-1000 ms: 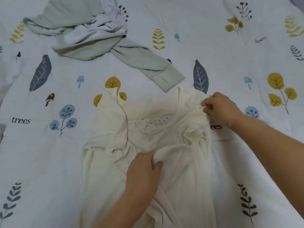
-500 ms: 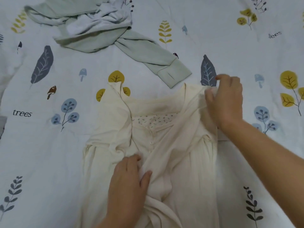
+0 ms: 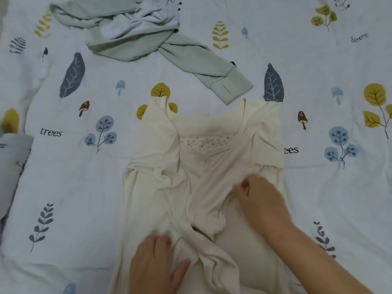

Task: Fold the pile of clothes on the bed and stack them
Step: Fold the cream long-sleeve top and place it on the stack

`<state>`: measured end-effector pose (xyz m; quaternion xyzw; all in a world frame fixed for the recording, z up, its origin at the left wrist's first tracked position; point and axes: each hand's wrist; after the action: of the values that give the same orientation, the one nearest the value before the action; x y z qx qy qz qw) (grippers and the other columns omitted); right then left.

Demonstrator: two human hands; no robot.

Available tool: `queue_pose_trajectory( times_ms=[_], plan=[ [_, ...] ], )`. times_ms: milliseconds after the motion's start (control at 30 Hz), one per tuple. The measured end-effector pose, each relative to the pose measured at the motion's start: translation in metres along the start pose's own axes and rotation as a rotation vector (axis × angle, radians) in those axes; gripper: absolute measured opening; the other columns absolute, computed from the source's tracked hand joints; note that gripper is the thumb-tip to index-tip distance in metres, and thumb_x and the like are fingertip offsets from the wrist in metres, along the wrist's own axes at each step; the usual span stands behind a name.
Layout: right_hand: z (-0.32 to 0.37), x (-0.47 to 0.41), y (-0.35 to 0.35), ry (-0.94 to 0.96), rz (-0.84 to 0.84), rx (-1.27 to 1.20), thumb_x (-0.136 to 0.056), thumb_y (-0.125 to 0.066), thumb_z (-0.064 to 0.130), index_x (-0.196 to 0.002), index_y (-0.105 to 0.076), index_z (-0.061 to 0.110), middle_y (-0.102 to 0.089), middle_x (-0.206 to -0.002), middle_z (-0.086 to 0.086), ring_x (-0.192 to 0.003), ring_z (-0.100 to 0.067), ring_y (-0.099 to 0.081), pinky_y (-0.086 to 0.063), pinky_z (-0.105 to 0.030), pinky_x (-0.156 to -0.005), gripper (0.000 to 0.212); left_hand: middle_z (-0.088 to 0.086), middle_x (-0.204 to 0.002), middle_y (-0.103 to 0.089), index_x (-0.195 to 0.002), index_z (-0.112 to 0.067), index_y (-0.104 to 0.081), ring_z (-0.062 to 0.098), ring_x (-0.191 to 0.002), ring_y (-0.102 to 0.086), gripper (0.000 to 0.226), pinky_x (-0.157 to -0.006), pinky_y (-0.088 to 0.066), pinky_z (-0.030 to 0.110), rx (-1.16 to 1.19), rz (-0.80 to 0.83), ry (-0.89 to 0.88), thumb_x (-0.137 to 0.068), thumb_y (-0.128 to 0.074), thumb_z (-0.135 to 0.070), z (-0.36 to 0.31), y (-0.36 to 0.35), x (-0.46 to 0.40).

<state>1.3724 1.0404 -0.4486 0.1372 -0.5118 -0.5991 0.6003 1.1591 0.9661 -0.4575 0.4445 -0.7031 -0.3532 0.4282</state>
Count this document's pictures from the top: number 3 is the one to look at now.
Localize cream long-sleeve top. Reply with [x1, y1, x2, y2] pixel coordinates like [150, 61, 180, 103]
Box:
[109, 96, 292, 294]

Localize person's right forearm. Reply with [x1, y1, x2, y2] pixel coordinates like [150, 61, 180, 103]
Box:
[269, 220, 373, 294]

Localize person's left hand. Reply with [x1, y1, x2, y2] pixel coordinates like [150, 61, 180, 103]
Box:
[127, 234, 192, 294]

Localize person's right hand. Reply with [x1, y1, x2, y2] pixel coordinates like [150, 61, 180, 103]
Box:
[229, 174, 296, 243]

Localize bed with leaf print bedding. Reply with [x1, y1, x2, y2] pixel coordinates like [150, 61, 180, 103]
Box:
[0, 0, 392, 294]

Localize sage green zip jacket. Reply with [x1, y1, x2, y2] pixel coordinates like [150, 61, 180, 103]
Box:
[49, 0, 254, 106]

